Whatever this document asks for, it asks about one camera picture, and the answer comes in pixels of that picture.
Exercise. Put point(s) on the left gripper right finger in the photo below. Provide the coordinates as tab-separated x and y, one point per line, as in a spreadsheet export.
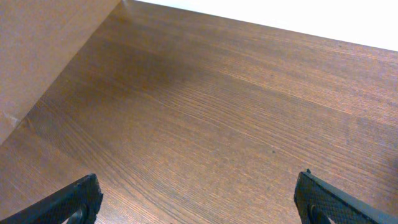
319	202

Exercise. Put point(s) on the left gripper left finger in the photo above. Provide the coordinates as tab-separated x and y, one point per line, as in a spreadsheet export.
79	203

